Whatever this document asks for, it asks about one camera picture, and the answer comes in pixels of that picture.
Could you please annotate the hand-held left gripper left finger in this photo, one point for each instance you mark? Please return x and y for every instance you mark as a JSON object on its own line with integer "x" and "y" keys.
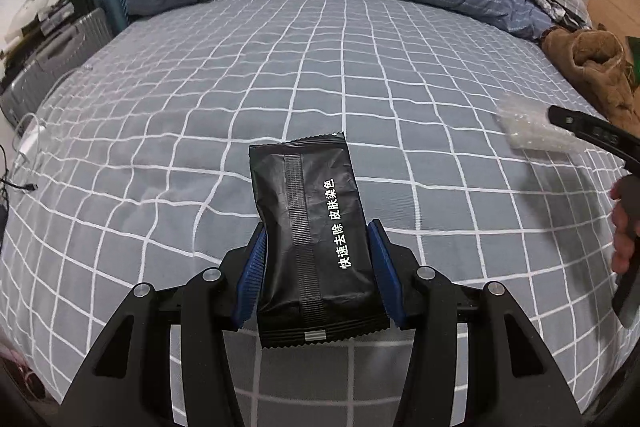
{"x": 252, "y": 277}

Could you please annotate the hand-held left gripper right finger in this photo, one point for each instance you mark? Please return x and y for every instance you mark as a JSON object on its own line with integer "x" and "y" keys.
{"x": 387, "y": 277}

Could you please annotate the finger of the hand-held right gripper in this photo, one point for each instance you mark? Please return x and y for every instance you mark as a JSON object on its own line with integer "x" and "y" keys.
{"x": 595, "y": 129}

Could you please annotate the clear plastic wrap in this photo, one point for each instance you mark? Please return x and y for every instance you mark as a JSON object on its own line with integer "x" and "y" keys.
{"x": 530, "y": 127}

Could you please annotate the black sachet packet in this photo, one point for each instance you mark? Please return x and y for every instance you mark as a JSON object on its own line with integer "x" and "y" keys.
{"x": 310, "y": 217}

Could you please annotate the person's right hand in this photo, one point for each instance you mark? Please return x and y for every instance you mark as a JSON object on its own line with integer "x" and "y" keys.
{"x": 625, "y": 232}

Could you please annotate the brown fleece jacket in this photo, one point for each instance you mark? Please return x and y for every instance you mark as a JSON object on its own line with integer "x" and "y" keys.
{"x": 590, "y": 67}

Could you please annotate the dark patterned cloth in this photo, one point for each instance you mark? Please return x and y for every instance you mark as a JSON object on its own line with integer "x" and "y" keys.
{"x": 634, "y": 57}

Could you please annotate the wooden headboard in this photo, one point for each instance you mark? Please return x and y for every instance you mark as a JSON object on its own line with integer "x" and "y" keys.
{"x": 615, "y": 7}

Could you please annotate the grey checked blanket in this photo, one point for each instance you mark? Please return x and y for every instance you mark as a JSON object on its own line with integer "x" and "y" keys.
{"x": 200, "y": 107}

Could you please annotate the white charger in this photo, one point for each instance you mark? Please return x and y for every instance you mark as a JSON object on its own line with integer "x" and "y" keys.
{"x": 30, "y": 142}

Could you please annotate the grey suitcase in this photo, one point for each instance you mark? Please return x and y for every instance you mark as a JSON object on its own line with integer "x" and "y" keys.
{"x": 50, "y": 62}

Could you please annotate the white appliance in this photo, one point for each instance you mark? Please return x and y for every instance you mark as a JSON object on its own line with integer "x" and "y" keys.
{"x": 30, "y": 19}

